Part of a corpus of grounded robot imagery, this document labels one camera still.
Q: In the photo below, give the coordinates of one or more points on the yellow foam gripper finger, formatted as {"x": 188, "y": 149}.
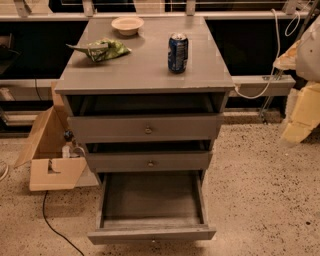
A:
{"x": 305, "y": 116}

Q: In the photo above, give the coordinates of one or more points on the blue pepsi can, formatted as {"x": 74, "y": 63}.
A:
{"x": 177, "y": 52}

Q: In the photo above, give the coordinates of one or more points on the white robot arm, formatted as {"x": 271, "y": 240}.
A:
{"x": 304, "y": 57}

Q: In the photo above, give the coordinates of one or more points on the grey top drawer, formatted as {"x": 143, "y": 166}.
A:
{"x": 144, "y": 117}

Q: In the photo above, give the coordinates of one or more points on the grey drawer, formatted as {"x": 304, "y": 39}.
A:
{"x": 144, "y": 117}
{"x": 151, "y": 207}
{"x": 148, "y": 156}

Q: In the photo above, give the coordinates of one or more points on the grey middle drawer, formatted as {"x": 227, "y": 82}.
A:
{"x": 148, "y": 156}

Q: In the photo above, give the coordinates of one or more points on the grey bottom drawer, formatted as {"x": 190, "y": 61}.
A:
{"x": 151, "y": 207}

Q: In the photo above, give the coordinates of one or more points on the white ceramic bowl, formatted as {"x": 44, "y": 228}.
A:
{"x": 127, "y": 26}

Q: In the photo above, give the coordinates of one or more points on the green chip bag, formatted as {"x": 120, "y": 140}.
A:
{"x": 102, "y": 50}

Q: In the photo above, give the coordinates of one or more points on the white bottle in box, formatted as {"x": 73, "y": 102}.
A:
{"x": 66, "y": 151}

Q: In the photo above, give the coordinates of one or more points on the open cardboard box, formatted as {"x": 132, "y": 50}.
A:
{"x": 43, "y": 150}

